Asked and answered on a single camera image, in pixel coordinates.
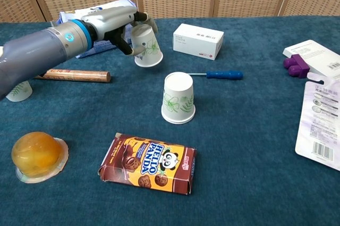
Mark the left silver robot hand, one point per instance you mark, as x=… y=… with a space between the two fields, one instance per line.
x=111 y=22

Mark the white paper cup green print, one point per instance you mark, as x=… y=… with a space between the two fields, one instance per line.
x=20 y=93
x=176 y=95
x=148 y=53
x=178 y=122

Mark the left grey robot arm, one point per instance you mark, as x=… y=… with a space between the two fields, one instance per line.
x=32 y=50

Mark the white blue tissue pack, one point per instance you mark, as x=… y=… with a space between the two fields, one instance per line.
x=79 y=13

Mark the brown copper tube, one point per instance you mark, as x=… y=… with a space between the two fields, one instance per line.
x=79 y=75

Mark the small white carton box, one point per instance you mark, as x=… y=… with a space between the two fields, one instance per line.
x=196 y=41

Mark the brown Hello Panda box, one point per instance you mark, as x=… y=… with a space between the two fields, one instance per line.
x=148 y=165

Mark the orange jelly cup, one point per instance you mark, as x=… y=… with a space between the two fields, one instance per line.
x=37 y=154

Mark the blue table cloth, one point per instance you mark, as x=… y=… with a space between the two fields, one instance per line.
x=239 y=157

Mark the purple plastic block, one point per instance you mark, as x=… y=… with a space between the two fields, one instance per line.
x=296 y=66

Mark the flat white barcode box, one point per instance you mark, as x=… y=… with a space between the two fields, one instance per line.
x=313 y=53

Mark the lavender blister card pack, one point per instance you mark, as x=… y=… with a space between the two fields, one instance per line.
x=318 y=119

